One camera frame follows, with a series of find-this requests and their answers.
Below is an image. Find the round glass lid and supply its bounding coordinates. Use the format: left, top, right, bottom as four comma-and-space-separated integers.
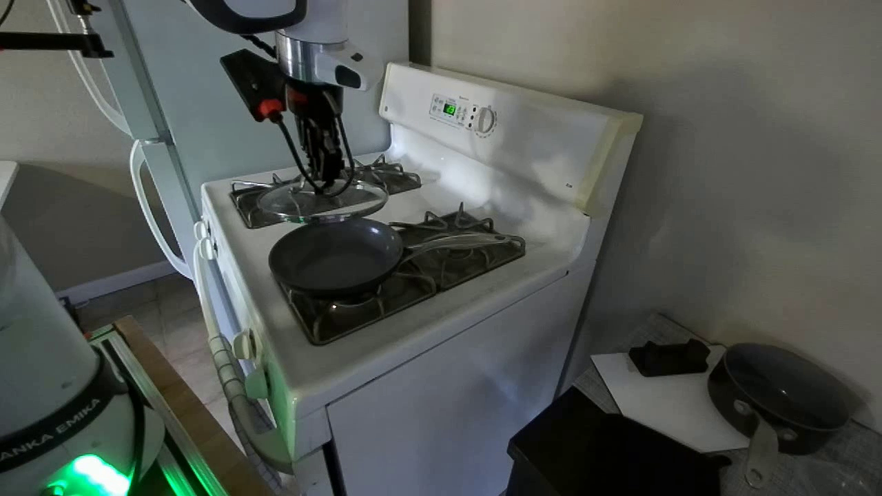
254, 176, 391, 226

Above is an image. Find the black mounting bar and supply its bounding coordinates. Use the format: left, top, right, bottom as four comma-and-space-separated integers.
0, 0, 117, 62

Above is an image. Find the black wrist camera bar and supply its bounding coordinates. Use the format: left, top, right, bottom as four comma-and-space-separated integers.
219, 49, 289, 125

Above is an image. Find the flat white board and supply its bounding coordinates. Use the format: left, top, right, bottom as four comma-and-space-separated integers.
589, 348, 755, 456

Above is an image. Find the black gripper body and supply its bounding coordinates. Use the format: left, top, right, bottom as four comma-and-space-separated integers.
289, 84, 351, 140

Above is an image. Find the white stove knob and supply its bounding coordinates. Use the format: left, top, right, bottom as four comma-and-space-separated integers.
230, 327, 261, 365
192, 232, 221, 264

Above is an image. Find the wooden table edge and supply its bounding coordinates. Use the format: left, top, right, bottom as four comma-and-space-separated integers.
112, 315, 279, 496

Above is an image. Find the dark pan with gray handle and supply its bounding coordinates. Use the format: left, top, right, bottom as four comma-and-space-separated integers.
705, 343, 866, 490

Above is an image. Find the red cable plug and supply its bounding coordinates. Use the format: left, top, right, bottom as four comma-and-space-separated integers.
254, 95, 283, 125

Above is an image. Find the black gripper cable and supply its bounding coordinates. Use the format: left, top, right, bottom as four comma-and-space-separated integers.
274, 114, 359, 202

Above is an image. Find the white gas stove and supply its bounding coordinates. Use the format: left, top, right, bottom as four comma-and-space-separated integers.
190, 62, 644, 496

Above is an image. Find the gray-blue refrigerator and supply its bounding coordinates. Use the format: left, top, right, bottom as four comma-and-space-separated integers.
45, 0, 412, 283

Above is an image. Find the small black block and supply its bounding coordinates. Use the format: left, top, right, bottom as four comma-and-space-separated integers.
629, 339, 713, 380

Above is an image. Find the black plastic bin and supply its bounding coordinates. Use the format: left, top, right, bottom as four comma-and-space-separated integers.
504, 383, 733, 496

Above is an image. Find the gray frying pan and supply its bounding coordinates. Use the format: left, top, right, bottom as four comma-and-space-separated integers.
267, 216, 518, 299

